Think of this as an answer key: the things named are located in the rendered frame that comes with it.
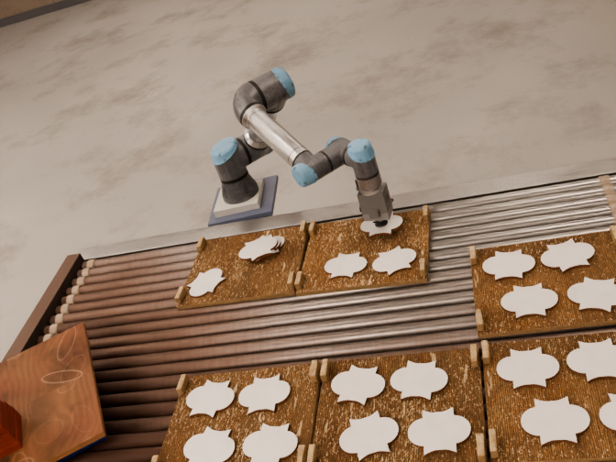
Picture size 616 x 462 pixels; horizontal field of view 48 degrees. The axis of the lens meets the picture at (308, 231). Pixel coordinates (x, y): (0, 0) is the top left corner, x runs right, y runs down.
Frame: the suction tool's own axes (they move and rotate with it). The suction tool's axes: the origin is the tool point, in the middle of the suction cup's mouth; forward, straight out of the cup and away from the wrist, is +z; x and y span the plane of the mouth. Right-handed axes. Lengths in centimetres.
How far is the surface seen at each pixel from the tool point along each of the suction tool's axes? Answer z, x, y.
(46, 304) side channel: 1, -34, -118
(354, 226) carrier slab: 2.3, 3.5, -11.1
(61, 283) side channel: 1, -23, -119
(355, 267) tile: 1.3, -18.4, -5.2
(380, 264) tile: 1.3, -17.5, 3.0
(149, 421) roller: 4, -78, -52
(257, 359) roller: 4, -54, -27
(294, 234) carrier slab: 2.3, 1.1, -32.5
